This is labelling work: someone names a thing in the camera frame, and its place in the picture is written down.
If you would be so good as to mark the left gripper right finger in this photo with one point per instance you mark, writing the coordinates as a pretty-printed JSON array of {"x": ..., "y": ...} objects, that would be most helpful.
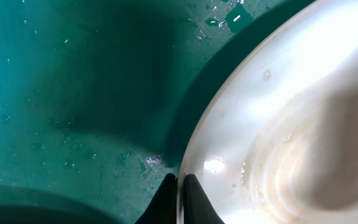
[{"x": 197, "y": 208}]

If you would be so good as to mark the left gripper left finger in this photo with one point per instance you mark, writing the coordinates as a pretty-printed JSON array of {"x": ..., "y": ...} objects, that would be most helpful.
[{"x": 162, "y": 209}]

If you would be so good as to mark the light blue plate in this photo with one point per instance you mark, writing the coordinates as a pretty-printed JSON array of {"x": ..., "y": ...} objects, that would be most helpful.
[{"x": 278, "y": 143}]

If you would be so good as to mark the teal plastic tray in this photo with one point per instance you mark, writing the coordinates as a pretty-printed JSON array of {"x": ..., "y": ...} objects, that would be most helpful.
[{"x": 98, "y": 99}]

